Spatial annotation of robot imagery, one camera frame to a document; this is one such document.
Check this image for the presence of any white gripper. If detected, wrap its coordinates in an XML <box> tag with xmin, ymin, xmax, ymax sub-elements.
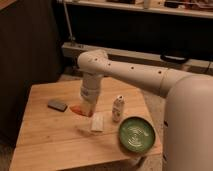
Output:
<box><xmin>80</xmin><ymin>87</ymin><xmax>100</xmax><ymax>117</ymax></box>

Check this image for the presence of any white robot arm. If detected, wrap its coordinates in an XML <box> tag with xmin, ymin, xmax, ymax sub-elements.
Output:
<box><xmin>77</xmin><ymin>50</ymin><xmax>213</xmax><ymax>171</ymax></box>

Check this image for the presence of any white patterned ceramic bottle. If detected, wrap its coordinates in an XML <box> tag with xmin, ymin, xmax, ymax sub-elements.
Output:
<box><xmin>112</xmin><ymin>95</ymin><xmax>125</xmax><ymax>122</ymax></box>

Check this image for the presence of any green ceramic plate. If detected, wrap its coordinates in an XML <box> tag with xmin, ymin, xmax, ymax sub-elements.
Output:
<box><xmin>118</xmin><ymin>116</ymin><xmax>156</xmax><ymax>153</ymax></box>

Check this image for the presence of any white rectangular sponge block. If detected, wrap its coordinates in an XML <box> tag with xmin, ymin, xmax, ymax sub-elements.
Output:
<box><xmin>91</xmin><ymin>114</ymin><xmax>104</xmax><ymax>132</ymax></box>

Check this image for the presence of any long grey metal case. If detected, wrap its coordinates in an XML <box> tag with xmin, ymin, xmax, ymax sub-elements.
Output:
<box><xmin>61</xmin><ymin>42</ymin><xmax>213</xmax><ymax>76</ymax></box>

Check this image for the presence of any grey rectangular block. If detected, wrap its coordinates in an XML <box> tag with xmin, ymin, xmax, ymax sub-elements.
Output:
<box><xmin>47</xmin><ymin>99</ymin><xmax>67</xmax><ymax>112</ymax></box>

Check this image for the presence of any metal vertical pole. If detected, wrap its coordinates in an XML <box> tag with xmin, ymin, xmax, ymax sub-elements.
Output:
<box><xmin>62</xmin><ymin>0</ymin><xmax>76</xmax><ymax>46</ymax></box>

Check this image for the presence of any wooden table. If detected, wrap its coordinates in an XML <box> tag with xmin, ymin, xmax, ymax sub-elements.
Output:
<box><xmin>8</xmin><ymin>75</ymin><xmax>163</xmax><ymax>171</ymax></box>

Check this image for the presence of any upper wooden shelf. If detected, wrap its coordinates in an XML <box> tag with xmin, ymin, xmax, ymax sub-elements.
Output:
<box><xmin>56</xmin><ymin>0</ymin><xmax>213</xmax><ymax>19</ymax></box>

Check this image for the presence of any black case handle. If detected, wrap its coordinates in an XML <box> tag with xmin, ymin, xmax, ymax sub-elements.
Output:
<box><xmin>160</xmin><ymin>54</ymin><xmax>189</xmax><ymax>64</ymax></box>

